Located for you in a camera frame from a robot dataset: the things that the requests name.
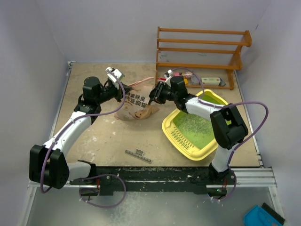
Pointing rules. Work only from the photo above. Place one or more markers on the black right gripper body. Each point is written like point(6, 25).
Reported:
point(162, 93)

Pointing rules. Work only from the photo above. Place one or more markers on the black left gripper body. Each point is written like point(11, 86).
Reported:
point(115, 93)

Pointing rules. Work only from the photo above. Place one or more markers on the pink cat litter bag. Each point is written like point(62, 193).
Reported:
point(136, 105)

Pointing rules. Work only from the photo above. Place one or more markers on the white bag sealing clip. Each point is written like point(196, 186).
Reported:
point(139, 154)

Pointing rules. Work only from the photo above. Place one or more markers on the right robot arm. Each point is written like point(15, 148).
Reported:
point(228, 125)

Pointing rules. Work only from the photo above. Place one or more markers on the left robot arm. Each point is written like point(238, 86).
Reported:
point(48, 165)

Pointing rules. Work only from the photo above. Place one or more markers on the red white staples box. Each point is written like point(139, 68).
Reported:
point(161, 80)

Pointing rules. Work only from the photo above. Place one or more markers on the pale green box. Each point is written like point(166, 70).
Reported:
point(211, 81)

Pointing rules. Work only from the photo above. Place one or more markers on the green litter pellets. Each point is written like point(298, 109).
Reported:
point(190, 123)

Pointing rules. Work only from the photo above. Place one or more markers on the yellow green litter box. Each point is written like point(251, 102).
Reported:
point(193, 146)

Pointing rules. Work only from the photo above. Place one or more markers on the pink patterned bottle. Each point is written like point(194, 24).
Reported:
point(186, 75)

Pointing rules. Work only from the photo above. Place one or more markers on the orange wooden shelf rack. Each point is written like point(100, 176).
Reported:
point(234, 64)

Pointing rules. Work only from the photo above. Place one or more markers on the blue dustpan with brush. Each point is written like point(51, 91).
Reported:
point(263, 216)

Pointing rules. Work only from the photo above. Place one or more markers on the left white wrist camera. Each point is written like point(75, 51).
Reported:
point(114, 75)

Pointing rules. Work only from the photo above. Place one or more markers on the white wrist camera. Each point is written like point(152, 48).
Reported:
point(114, 75)
point(168, 75)

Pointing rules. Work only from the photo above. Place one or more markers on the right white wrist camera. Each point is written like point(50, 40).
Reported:
point(168, 75)

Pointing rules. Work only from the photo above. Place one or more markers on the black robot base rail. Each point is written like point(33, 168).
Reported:
point(197, 180)

